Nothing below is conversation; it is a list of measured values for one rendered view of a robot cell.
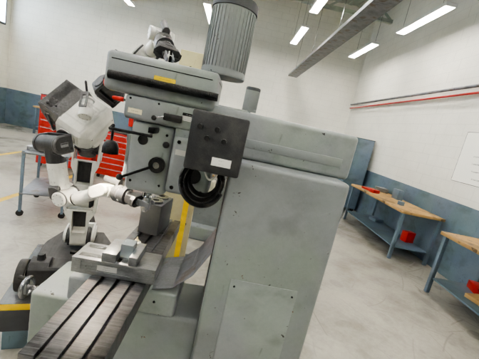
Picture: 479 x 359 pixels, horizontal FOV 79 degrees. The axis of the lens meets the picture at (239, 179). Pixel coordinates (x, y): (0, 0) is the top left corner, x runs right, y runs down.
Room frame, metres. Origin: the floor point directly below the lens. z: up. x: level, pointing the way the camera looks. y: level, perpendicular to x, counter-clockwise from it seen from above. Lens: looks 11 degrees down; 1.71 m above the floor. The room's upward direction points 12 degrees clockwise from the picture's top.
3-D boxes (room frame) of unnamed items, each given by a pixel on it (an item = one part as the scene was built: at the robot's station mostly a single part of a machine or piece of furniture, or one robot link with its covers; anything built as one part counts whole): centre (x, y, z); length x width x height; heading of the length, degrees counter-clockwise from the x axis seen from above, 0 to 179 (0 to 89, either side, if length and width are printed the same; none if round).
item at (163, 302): (1.36, 0.43, 0.82); 0.50 x 0.35 x 0.12; 93
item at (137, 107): (1.37, 0.38, 1.68); 0.34 x 0.24 x 0.10; 93
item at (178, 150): (1.37, 0.23, 1.47); 0.24 x 0.19 x 0.26; 3
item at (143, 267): (1.19, 0.45, 1.01); 0.35 x 0.15 x 0.11; 95
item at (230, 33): (1.38, 0.18, 2.05); 0.20 x 0.20 x 0.32
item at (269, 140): (1.39, -0.07, 1.66); 0.80 x 0.23 x 0.20; 93
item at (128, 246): (1.19, 0.42, 1.07); 0.06 x 0.05 x 0.06; 5
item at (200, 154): (1.05, 0.11, 1.62); 0.20 x 0.09 x 0.21; 93
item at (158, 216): (1.72, 0.46, 1.06); 0.22 x 0.12 x 0.20; 177
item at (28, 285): (1.34, 0.92, 0.66); 0.16 x 0.12 x 0.12; 93
